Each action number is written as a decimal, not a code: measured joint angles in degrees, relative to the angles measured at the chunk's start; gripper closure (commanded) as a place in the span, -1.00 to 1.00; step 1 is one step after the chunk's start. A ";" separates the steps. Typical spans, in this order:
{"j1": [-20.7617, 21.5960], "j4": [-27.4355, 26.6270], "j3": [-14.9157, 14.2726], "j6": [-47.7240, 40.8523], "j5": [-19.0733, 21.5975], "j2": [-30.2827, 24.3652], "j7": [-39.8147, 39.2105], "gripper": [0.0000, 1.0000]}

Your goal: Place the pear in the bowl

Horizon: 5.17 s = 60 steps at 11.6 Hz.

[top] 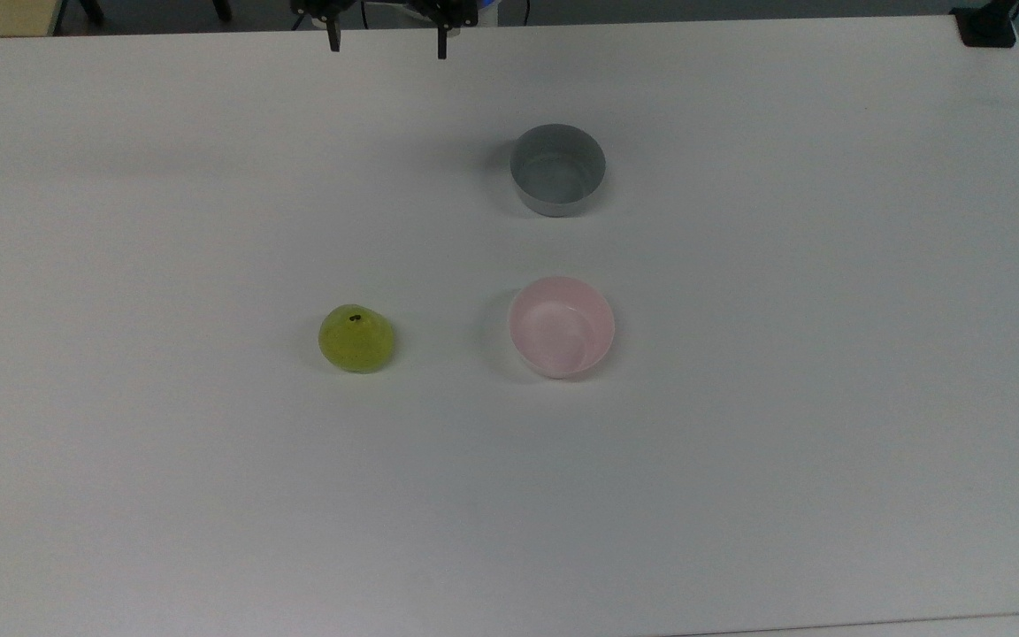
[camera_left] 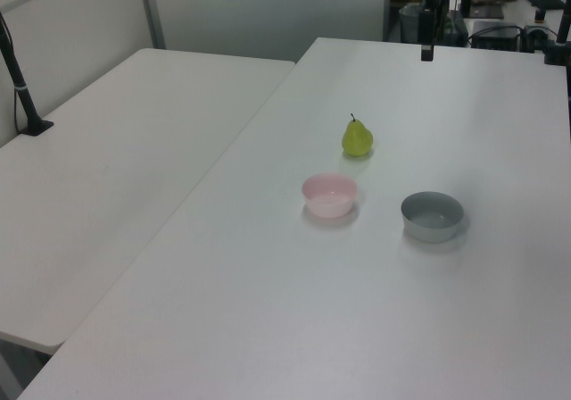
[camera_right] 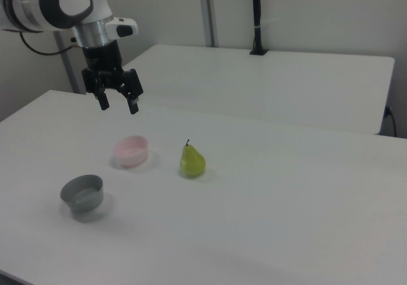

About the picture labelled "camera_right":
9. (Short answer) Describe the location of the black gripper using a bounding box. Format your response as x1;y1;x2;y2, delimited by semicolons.
81;39;144;116

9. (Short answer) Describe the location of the green pear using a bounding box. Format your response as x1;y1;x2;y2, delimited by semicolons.
179;139;207;177

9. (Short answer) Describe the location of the pink plastic bowl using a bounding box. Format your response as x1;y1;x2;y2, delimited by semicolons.
113;135;149;167

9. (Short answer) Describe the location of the grey plastic bowl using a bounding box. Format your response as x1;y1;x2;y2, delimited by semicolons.
60;174;105;214

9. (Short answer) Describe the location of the white side table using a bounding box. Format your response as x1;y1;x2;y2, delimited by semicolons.
122;45;396;136

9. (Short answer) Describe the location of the slim grey partition post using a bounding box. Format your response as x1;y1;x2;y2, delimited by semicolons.
53;31;81;95

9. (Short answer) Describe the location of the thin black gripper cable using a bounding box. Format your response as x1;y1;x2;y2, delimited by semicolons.
18;30;81;57

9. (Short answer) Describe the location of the wide grey partition post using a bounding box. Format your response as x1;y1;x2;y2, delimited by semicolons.
197;0;220;48

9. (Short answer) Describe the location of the black camera stand pole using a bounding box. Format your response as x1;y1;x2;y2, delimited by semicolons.
249;0;269;56

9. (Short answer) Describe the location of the white cable tie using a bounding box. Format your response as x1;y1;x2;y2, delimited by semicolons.
254;18;278;30

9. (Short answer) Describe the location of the black power cable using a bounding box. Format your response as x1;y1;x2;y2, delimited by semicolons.
383;105;398;137

